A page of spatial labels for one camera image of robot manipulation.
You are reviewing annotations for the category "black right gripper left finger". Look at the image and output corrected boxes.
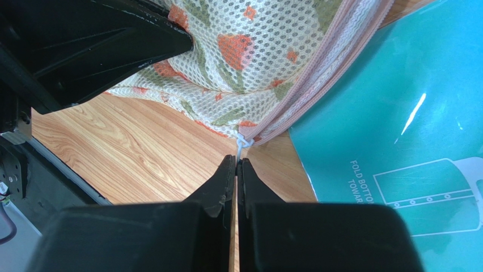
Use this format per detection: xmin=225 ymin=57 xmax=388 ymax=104
xmin=27 ymin=155 xmax=236 ymax=271

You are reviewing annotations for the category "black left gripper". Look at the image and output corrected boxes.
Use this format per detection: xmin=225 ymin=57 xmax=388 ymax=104
xmin=1 ymin=1 xmax=193 ymax=146

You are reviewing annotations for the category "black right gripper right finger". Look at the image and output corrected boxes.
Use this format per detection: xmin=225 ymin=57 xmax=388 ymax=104
xmin=237 ymin=159 xmax=423 ymax=271

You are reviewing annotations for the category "floral mesh laundry bag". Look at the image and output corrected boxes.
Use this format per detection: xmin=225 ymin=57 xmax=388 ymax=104
xmin=108 ymin=0 xmax=393 ymax=145

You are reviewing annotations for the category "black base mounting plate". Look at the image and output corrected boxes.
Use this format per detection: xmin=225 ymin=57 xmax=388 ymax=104
xmin=1 ymin=141 xmax=98 ymax=231

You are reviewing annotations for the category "teal folding board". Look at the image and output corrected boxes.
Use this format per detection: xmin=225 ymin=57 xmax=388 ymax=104
xmin=289 ymin=1 xmax=482 ymax=271

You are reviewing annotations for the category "aluminium frame rail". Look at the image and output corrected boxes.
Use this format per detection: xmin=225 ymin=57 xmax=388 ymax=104
xmin=29 ymin=138 xmax=112 ymax=205

